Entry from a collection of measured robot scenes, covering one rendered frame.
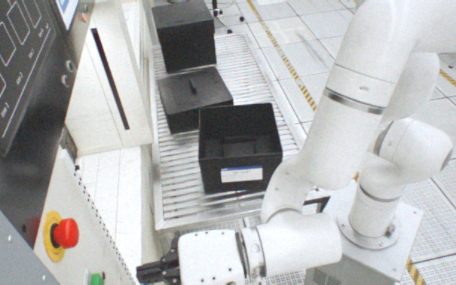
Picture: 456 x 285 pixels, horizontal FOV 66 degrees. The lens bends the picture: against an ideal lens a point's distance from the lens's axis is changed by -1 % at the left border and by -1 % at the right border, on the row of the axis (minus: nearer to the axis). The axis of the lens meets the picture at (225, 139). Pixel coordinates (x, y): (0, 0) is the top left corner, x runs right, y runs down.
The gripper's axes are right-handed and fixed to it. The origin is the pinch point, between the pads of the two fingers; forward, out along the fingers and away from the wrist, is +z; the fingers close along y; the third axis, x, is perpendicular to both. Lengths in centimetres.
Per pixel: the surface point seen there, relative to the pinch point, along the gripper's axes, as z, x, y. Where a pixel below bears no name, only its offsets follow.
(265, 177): -32, -38, 48
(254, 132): -35, -41, 75
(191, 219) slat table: -5, -44, 41
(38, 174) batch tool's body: 8.8, 23.3, 2.9
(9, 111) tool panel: 8.8, 31.9, 4.6
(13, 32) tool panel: 8.8, 36.8, 14.8
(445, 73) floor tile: -229, -120, 195
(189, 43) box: -16, -29, 136
